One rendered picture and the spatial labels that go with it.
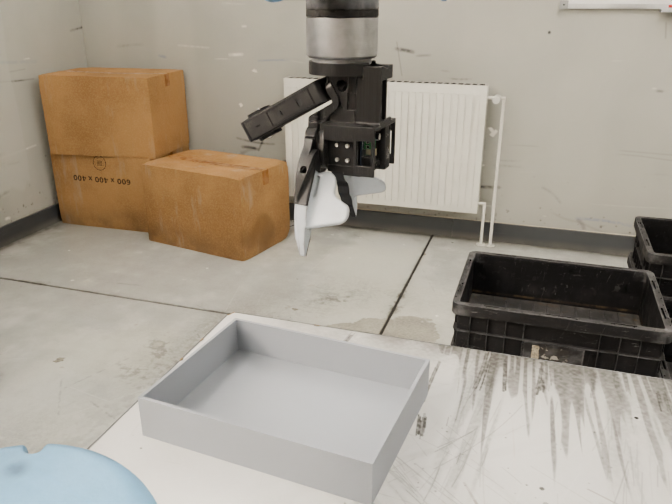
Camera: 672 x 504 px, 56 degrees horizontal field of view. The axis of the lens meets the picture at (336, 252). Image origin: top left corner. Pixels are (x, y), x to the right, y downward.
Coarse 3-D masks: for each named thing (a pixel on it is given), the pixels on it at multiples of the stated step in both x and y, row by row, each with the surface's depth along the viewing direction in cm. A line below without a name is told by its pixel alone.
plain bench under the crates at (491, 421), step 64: (256, 320) 96; (448, 384) 80; (512, 384) 80; (576, 384) 80; (640, 384) 80; (128, 448) 68; (448, 448) 68; (512, 448) 68; (576, 448) 68; (640, 448) 68
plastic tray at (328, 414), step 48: (240, 336) 86; (288, 336) 83; (192, 384) 78; (240, 384) 79; (288, 384) 79; (336, 384) 79; (384, 384) 79; (144, 432) 70; (192, 432) 67; (240, 432) 64; (288, 432) 70; (336, 432) 70; (384, 432) 70; (288, 480) 64; (336, 480) 61; (384, 480) 64
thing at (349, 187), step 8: (336, 176) 76; (344, 176) 76; (352, 176) 77; (344, 184) 77; (352, 184) 78; (360, 184) 78; (368, 184) 77; (376, 184) 77; (384, 184) 76; (344, 192) 78; (352, 192) 79; (360, 192) 79; (368, 192) 78; (376, 192) 78; (344, 200) 79; (352, 200) 79; (352, 208) 80; (352, 216) 81
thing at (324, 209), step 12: (324, 180) 68; (336, 180) 68; (312, 192) 68; (324, 192) 68; (312, 204) 68; (324, 204) 67; (336, 204) 67; (300, 216) 67; (312, 216) 67; (324, 216) 67; (336, 216) 66; (348, 216) 66; (300, 228) 67; (312, 228) 68; (300, 240) 68; (300, 252) 68
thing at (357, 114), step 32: (320, 64) 65; (352, 64) 64; (384, 64) 67; (352, 96) 67; (384, 96) 67; (320, 128) 67; (352, 128) 66; (384, 128) 69; (320, 160) 68; (352, 160) 68; (384, 160) 70
